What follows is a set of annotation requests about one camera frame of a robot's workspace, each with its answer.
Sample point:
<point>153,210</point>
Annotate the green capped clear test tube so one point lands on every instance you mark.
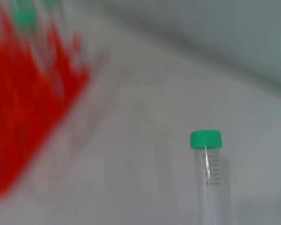
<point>206,139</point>
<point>24,16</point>

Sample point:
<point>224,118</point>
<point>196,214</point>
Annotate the orange plastic test tube rack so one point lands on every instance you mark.
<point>25,98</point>

